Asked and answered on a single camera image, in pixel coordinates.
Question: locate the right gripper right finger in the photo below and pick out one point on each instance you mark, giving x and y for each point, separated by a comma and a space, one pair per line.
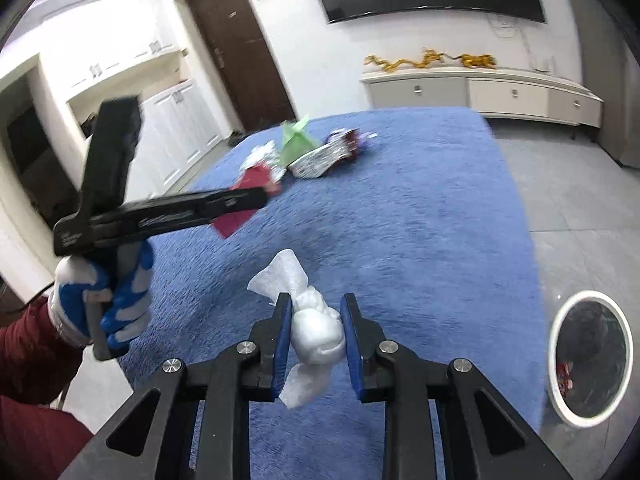
447, 416

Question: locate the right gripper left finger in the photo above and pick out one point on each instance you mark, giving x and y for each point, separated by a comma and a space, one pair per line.
193, 420

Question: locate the blue shaggy rug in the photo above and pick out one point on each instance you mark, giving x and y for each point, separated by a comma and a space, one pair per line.
425, 228

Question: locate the grey tall refrigerator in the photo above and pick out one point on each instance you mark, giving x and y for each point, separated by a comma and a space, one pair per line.
610, 71

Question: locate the red sleeved left forearm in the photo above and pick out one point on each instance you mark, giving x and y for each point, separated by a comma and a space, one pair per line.
37, 441

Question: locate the golden dragon figurine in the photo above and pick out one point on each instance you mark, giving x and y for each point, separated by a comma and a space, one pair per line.
429, 57

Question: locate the white low TV cabinet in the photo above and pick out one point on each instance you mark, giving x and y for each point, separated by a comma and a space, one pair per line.
499, 93

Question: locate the golden tiger figurine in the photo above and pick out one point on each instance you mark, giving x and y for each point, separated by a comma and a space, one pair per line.
476, 61

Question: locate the green paper wrapper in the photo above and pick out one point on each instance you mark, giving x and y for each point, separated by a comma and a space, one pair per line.
296, 142

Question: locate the purple snack wrapper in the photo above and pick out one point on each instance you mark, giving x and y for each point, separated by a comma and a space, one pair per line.
352, 142

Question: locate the red clear snack wrapper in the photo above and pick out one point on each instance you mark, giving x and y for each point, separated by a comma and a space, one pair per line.
564, 377

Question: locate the white plastic bag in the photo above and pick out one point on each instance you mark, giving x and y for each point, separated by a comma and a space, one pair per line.
268, 156

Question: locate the dark brown entrance door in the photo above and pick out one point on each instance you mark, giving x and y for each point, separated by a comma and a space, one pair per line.
244, 62

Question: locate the white wall cupboards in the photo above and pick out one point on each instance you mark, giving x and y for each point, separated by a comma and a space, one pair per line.
46, 129

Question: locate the silver patterned snack bag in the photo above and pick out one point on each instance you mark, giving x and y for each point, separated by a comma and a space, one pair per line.
318, 162

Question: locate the white tissue bundle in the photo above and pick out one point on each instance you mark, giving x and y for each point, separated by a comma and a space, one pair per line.
316, 334

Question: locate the white rimmed trash bin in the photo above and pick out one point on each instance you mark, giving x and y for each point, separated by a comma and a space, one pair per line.
591, 331

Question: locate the blue white gloved left hand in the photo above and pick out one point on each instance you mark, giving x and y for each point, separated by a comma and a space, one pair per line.
80, 283

